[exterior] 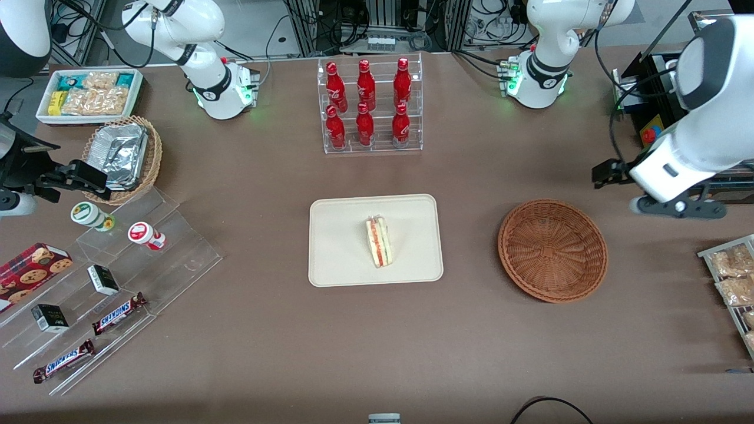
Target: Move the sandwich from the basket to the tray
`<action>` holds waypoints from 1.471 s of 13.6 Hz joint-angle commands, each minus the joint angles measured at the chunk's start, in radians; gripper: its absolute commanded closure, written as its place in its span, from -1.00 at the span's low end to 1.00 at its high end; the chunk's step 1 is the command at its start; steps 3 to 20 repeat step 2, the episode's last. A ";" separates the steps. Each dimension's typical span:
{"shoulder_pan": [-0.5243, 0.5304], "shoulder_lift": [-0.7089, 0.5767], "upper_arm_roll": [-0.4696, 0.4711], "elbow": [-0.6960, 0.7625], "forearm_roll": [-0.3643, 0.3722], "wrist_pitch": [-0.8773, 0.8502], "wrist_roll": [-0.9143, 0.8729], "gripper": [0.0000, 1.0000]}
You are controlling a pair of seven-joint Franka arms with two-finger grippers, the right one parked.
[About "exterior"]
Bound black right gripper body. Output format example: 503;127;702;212
0;115;59;195

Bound triangular sandwich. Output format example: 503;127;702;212
365;216;394;269

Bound light wicker basket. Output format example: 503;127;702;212
81;115;163;206

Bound brown wicker basket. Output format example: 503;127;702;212
498;198;609;304

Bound tray of packaged snacks right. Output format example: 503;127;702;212
697;234;754;360

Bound cream plastic tray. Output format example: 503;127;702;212
308;194;444;288

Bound green lid sunflower jar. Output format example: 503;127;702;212
71;201;116;233

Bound stacked aluminium foil trays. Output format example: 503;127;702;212
90;122;149;192

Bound yellow emergency stop box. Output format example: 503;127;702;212
639;114;678;148

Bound red lid jar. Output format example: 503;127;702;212
128;221;167;251

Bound clear biscuit bag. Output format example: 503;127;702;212
61;87;130;117
82;72;120;90

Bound red plaid cookie box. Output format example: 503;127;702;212
0;242;74;313

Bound white snack bin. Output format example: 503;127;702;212
35;68;144;126

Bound black control box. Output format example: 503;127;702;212
613;52;687;148

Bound small black carton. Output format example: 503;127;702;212
31;304;70;334
87;264;121;296

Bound clear acrylic stepped shelf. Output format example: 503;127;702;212
0;187;223;396

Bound Snickers chocolate bar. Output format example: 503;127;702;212
32;339;96;385
91;292;148;336

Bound red cola bottle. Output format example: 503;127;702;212
393;57;412;108
326;105;346;150
325;61;348;114
392;103;411;148
356;59;376;112
356;102;375;147

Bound clear acrylic bottle rack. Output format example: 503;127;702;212
317;52;424;155

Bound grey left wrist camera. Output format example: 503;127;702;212
629;196;728;220

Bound black floor cable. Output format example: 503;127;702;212
510;396;596;424

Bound aluminium equipment frame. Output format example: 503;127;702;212
286;0;472;57

